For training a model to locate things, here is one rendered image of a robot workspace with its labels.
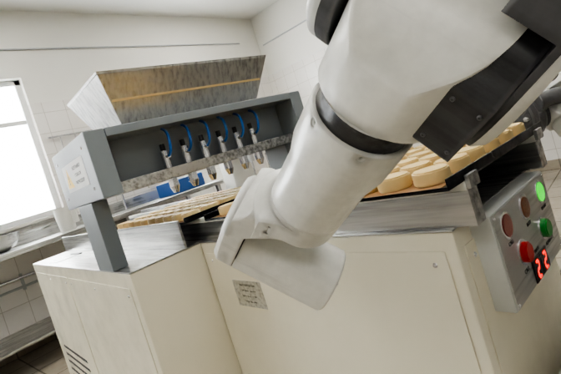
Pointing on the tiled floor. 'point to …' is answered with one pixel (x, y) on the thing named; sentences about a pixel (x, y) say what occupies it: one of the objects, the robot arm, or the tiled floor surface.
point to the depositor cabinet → (138, 314)
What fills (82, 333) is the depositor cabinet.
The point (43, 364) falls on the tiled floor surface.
